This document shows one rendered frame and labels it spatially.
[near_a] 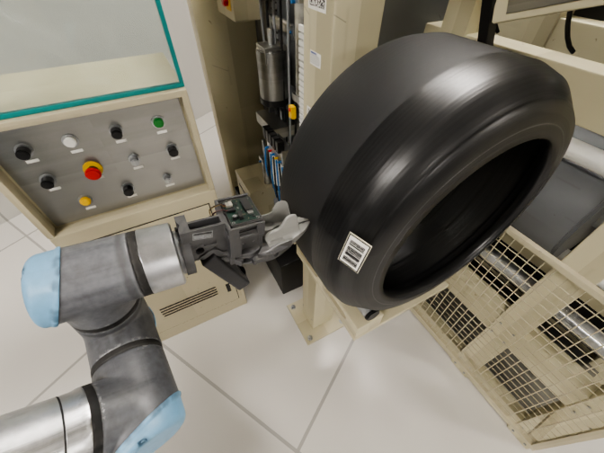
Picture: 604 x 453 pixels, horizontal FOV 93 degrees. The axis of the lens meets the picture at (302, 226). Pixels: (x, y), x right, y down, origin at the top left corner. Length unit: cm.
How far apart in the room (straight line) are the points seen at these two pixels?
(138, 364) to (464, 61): 61
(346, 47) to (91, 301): 65
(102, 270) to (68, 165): 74
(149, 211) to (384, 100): 91
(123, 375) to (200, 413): 125
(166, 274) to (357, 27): 61
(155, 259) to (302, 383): 134
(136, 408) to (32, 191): 86
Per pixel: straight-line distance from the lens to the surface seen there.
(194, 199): 116
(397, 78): 50
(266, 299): 184
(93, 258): 41
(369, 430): 164
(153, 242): 41
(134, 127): 105
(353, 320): 82
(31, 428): 44
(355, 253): 45
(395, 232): 45
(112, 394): 45
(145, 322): 51
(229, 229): 39
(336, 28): 71
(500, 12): 93
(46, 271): 43
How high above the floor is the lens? 160
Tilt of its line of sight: 47 degrees down
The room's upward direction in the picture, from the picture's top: straight up
